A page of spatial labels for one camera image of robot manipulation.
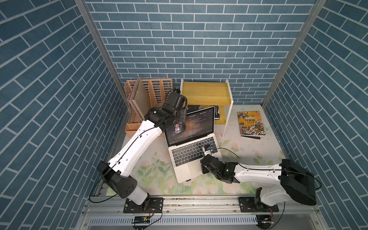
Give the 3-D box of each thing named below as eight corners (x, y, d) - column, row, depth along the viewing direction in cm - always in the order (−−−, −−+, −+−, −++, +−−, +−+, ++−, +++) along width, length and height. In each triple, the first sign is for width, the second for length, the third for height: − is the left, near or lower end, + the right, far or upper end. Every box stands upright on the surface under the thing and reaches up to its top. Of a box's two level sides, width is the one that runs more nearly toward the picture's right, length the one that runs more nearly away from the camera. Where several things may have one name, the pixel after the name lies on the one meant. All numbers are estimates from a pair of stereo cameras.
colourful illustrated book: (241, 138, 103) (243, 135, 100) (234, 113, 119) (236, 110, 116) (267, 138, 103) (269, 135, 100) (257, 113, 119) (258, 110, 116)
